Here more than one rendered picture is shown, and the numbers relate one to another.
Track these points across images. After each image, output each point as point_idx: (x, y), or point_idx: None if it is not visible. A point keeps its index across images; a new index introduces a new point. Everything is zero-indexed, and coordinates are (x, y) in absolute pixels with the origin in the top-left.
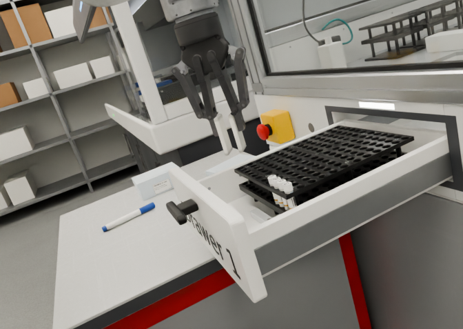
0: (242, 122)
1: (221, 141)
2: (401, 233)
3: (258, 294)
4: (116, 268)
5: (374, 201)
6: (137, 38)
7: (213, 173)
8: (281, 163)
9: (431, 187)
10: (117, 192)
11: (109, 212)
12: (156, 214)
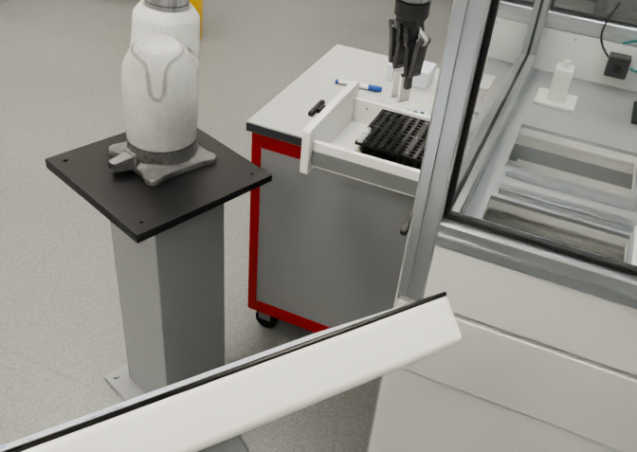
0: (407, 83)
1: (391, 85)
2: None
3: (302, 170)
4: (307, 113)
5: (391, 180)
6: None
7: None
8: (399, 126)
9: None
10: (388, 56)
11: (359, 69)
12: (373, 98)
